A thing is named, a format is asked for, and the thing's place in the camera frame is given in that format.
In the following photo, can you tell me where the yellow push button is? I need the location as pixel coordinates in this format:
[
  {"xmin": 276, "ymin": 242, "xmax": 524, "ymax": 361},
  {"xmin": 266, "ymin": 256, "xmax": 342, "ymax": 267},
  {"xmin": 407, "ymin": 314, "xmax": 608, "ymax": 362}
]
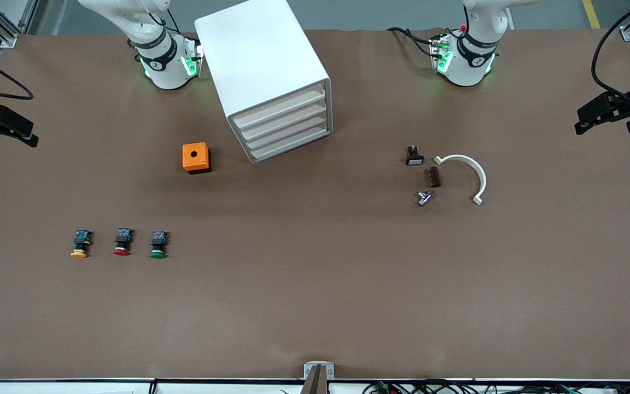
[{"xmin": 70, "ymin": 230, "xmax": 94, "ymax": 259}]

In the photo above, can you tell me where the white plastic drawer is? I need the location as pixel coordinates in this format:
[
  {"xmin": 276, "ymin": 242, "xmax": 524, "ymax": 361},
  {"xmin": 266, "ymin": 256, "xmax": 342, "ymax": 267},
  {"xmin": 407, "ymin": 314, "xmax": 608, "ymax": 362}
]
[
  {"xmin": 244, "ymin": 108, "xmax": 329, "ymax": 152},
  {"xmin": 248, "ymin": 119, "xmax": 331, "ymax": 161},
  {"xmin": 233, "ymin": 84, "xmax": 326, "ymax": 131},
  {"xmin": 238, "ymin": 96, "xmax": 328, "ymax": 142}
]

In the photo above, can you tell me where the red push button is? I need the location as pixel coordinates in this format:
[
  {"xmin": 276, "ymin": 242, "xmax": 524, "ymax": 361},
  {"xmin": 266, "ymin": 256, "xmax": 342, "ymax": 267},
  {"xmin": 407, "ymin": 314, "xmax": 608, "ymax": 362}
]
[{"xmin": 113, "ymin": 228, "xmax": 134, "ymax": 257}]

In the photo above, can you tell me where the green push button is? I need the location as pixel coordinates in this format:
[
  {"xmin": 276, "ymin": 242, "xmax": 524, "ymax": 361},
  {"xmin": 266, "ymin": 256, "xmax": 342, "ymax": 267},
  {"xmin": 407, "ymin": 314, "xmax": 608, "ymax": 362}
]
[{"xmin": 149, "ymin": 230, "xmax": 169, "ymax": 259}]

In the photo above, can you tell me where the white drawer cabinet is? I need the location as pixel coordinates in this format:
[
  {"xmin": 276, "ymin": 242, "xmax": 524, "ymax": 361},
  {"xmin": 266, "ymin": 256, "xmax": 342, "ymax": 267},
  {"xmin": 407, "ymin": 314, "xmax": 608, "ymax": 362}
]
[{"xmin": 194, "ymin": 0, "xmax": 334, "ymax": 164}]

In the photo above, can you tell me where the white curved plastic arc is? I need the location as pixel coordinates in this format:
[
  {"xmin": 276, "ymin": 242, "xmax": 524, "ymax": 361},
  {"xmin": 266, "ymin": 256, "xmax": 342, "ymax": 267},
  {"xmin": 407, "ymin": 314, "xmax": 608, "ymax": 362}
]
[{"xmin": 434, "ymin": 154, "xmax": 488, "ymax": 206}]

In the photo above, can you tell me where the orange box with hole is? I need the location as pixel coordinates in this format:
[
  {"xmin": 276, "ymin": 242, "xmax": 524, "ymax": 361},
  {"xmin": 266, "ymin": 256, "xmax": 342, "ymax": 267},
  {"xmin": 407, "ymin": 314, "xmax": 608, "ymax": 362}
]
[{"xmin": 182, "ymin": 142, "xmax": 212, "ymax": 175}]

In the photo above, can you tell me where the black arm base cable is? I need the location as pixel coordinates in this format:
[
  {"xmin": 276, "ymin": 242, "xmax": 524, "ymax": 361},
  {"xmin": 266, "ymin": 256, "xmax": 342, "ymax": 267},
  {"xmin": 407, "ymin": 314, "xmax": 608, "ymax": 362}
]
[{"xmin": 386, "ymin": 26, "xmax": 437, "ymax": 58}]

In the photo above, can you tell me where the white table edge rail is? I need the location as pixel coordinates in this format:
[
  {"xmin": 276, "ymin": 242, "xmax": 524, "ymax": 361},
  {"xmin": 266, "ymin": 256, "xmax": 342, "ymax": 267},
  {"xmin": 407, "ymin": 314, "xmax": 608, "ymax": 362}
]
[{"xmin": 0, "ymin": 378, "xmax": 630, "ymax": 394}]

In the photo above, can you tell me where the black cable bundle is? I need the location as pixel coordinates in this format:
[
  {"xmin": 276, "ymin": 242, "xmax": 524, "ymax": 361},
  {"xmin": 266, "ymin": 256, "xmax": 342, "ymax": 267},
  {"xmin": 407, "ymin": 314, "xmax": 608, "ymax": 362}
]
[{"xmin": 363, "ymin": 379, "xmax": 630, "ymax": 394}]

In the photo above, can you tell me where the grey metal bracket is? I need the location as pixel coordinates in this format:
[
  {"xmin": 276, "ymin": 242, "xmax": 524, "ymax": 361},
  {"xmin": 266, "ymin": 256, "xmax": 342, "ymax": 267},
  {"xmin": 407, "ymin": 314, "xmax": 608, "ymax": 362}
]
[{"xmin": 304, "ymin": 361, "xmax": 335, "ymax": 380}]

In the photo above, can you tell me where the brown post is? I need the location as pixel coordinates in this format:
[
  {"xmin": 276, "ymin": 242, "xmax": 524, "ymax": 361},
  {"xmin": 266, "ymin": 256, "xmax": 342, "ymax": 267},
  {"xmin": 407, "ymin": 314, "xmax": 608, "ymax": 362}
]
[{"xmin": 300, "ymin": 365, "xmax": 330, "ymax": 394}]

